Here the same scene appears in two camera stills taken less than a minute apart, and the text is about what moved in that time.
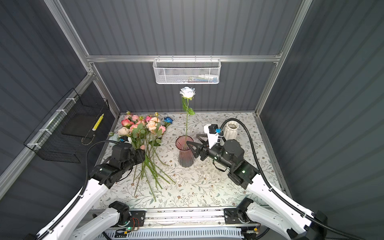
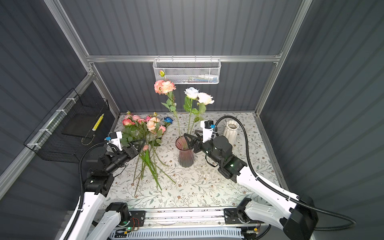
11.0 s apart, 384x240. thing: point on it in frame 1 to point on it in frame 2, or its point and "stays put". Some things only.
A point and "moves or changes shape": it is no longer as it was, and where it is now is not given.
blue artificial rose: [168, 119] stays put
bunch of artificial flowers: [143, 132] moves or changes shape
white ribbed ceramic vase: [231, 131] stays put
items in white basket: [201, 78] stays put
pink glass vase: [186, 156] stays put
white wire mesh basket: [187, 71] stays put
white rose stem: [187, 93] moves or changes shape
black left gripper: [139, 155] to [132, 149]
